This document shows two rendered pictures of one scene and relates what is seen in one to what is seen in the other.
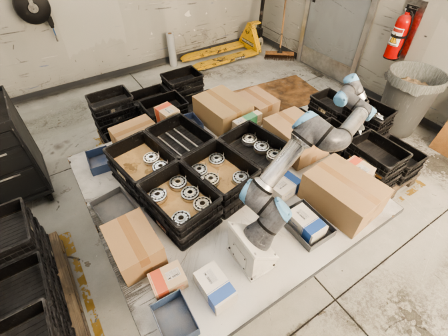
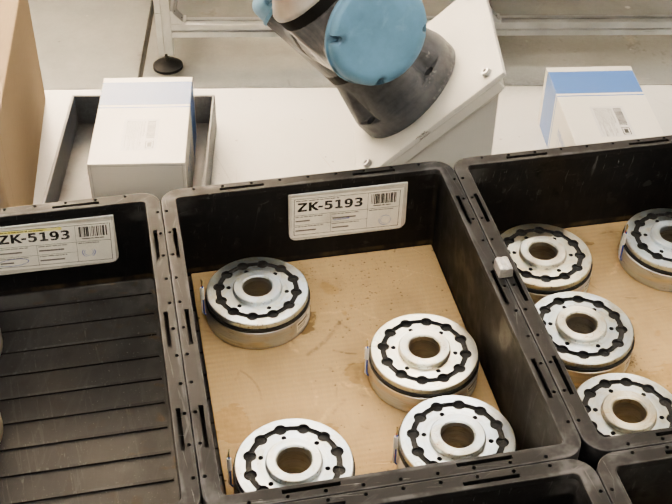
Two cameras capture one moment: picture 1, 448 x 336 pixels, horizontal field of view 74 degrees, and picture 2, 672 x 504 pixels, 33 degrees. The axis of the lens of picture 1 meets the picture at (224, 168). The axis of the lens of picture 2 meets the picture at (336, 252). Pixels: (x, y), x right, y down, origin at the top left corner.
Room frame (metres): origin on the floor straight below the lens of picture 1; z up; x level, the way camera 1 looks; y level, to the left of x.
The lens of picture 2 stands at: (1.92, 0.39, 1.62)
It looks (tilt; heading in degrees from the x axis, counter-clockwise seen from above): 40 degrees down; 210
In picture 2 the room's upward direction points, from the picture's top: 1 degrees clockwise
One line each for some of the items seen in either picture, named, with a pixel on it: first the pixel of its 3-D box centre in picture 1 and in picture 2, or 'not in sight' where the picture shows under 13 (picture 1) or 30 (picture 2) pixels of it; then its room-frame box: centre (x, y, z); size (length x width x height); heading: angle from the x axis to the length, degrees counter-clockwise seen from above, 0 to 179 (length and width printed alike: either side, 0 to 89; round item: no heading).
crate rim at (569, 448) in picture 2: (220, 165); (347, 315); (1.27, 0.02, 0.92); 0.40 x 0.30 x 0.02; 42
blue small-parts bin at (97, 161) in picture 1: (100, 160); not in sight; (1.52, 0.85, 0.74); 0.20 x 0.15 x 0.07; 28
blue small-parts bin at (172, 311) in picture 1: (175, 319); not in sight; (0.48, 0.22, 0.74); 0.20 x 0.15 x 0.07; 31
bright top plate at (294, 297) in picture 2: (241, 177); (257, 291); (1.23, -0.10, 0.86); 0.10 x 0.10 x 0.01
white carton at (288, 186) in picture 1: (285, 187); not in sight; (1.26, -0.38, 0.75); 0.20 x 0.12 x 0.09; 130
